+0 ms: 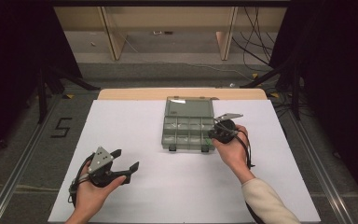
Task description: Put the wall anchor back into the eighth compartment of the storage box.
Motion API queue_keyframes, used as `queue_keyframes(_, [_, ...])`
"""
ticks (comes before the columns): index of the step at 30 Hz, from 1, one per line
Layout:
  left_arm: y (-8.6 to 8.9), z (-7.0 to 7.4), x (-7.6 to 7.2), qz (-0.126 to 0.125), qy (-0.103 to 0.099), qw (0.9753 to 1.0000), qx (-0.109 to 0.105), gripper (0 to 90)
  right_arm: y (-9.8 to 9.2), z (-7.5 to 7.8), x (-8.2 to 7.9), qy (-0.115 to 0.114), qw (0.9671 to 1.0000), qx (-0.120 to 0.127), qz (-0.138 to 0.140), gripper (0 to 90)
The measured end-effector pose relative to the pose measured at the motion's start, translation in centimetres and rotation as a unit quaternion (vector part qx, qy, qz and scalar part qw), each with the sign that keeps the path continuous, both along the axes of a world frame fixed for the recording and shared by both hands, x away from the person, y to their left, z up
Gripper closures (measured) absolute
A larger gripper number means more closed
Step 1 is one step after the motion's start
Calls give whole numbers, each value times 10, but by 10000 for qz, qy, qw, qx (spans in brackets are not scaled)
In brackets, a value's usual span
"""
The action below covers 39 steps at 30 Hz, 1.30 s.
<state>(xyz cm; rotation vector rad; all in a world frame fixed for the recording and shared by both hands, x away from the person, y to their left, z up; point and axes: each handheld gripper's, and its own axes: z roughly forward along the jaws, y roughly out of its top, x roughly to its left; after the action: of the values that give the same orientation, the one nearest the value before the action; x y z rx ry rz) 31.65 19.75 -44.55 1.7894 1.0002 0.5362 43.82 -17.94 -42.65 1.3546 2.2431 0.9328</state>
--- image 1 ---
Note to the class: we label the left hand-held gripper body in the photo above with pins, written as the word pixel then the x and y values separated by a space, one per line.
pixel 101 162

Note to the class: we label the yellow tape piece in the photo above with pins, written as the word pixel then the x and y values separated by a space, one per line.
pixel 69 96
pixel 255 76
pixel 274 95

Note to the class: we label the white paper sheet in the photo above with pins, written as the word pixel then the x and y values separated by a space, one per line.
pixel 121 124

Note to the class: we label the beige wooden desk frame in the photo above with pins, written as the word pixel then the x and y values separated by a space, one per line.
pixel 167 18

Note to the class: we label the small white frame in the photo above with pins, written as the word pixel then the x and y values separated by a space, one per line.
pixel 158 32

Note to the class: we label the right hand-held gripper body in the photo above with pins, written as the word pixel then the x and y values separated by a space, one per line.
pixel 227 130

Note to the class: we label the person's right hand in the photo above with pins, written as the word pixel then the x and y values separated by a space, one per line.
pixel 234 155

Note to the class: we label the black curtain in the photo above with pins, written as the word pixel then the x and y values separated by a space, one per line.
pixel 338 77
pixel 15 62

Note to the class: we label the black metal stand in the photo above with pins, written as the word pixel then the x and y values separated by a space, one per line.
pixel 43 93
pixel 295 90

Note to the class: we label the transparent green compartment box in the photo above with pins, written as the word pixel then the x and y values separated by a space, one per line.
pixel 186 124

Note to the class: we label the aluminium floor rail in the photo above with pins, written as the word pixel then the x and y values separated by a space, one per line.
pixel 18 168
pixel 320 168

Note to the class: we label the person's left hand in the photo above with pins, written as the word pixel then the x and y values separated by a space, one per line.
pixel 93 196

